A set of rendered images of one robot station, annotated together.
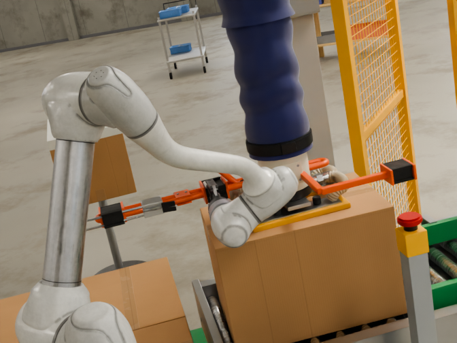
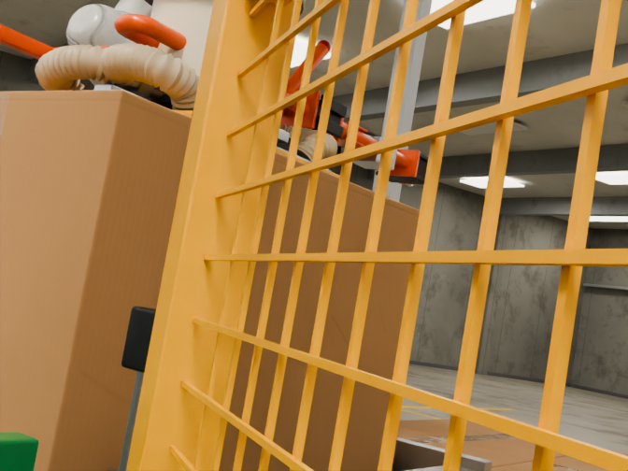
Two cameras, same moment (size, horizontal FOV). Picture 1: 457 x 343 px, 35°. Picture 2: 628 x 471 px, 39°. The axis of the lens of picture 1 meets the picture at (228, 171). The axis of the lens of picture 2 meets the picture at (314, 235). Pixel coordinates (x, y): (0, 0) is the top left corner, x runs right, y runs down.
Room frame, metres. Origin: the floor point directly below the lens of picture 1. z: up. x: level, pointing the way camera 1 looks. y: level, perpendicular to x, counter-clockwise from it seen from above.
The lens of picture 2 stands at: (3.25, -0.93, 0.78)
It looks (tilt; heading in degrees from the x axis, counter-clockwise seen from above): 5 degrees up; 132
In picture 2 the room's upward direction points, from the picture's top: 10 degrees clockwise
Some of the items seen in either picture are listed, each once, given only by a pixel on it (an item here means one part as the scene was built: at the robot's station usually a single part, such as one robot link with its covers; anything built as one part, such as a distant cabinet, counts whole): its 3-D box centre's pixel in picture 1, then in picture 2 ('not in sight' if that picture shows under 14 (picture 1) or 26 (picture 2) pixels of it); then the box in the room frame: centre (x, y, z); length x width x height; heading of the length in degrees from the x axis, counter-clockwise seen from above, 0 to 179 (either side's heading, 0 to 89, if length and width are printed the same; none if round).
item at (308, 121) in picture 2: (214, 189); (307, 116); (2.31, 0.06, 1.08); 0.10 x 0.08 x 0.06; 8
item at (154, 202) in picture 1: (152, 206); (372, 152); (2.28, 0.27, 1.07); 0.07 x 0.07 x 0.04; 8
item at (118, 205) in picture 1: (112, 214); (408, 167); (2.26, 0.41, 1.08); 0.08 x 0.07 x 0.05; 98
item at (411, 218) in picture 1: (409, 222); not in sight; (1.87, -0.47, 1.02); 0.07 x 0.07 x 0.04
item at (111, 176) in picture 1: (90, 154); not in sight; (4.11, 0.77, 0.82); 0.60 x 0.40 x 0.40; 10
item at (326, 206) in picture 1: (297, 208); not in sight; (2.25, -0.20, 0.97); 0.34 x 0.10 x 0.05; 98
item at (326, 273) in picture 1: (299, 258); (159, 306); (2.34, -0.19, 0.75); 0.60 x 0.40 x 0.40; 96
